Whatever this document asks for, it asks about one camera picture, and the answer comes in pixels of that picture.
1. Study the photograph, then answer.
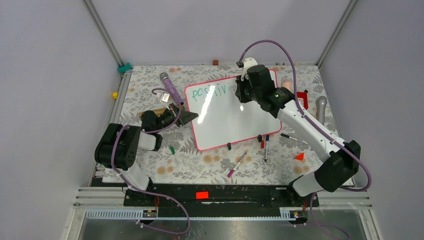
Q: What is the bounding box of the purple marker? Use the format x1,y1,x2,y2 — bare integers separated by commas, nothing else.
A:
227,152,247,178

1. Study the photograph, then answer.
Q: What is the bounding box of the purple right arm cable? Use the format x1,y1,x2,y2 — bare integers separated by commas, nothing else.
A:
236,40,373,240

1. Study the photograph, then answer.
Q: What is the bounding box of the green marker cap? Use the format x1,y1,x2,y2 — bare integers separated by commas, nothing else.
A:
169,146,176,155

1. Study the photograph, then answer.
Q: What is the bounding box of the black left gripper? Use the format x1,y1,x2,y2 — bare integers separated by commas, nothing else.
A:
154,102,198,133

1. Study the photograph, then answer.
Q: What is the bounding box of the black whiteboard clip right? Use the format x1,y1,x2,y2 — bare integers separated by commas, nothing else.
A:
257,134,263,143

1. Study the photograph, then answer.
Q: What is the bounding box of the blue marker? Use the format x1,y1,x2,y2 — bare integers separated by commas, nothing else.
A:
264,134,270,162

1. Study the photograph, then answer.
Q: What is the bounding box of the orange wedge block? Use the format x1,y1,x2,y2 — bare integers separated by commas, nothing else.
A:
294,152,305,161

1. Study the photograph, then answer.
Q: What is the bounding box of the teal block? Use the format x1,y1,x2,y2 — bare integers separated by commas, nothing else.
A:
117,62,133,74

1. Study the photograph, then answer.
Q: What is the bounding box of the red box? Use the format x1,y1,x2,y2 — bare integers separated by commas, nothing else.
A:
296,90,309,110

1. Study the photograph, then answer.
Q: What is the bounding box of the purple glitter microphone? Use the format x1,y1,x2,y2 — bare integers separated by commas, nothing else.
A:
159,72,184,105

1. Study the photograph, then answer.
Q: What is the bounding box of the floral table mat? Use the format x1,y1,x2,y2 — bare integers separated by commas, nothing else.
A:
119,65,321,185

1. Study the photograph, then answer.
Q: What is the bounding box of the black marker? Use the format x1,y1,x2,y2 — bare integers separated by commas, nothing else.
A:
280,133,308,144

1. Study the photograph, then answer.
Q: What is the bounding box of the pink framed whiteboard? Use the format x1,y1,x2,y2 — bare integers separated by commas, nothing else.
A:
184,76,283,152

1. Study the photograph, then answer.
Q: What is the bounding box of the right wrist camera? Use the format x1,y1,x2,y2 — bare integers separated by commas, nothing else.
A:
236,57,258,82

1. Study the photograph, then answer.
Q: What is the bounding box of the silver microphone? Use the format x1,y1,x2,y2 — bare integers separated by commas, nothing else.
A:
315,96,328,125

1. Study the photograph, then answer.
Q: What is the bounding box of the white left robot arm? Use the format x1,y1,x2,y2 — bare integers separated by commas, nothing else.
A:
94,103,199,206

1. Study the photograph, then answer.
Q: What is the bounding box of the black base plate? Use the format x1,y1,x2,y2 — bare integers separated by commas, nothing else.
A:
109,183,320,220

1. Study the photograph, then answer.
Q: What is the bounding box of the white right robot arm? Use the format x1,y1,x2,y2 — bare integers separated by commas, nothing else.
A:
235,63,361,206

